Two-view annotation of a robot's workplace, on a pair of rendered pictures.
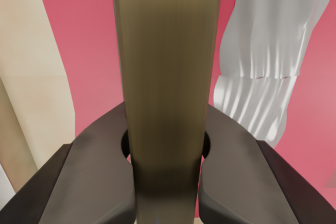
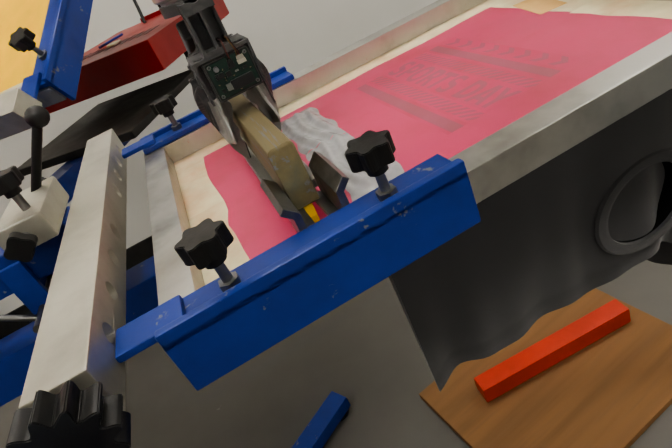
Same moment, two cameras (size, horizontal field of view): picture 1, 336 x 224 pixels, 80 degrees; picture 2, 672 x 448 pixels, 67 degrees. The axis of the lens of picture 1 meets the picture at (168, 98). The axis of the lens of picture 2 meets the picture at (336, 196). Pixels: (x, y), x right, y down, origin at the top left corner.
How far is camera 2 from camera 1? 74 cm
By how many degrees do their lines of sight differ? 89
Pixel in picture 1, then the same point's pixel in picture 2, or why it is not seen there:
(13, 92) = (193, 221)
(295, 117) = not seen: hidden behind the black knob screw
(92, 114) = (239, 205)
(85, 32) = (233, 184)
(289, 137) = not seen: hidden behind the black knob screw
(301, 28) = (328, 127)
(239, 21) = (301, 143)
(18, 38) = (201, 202)
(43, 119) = not seen: hidden behind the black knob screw
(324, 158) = (418, 129)
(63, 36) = (223, 190)
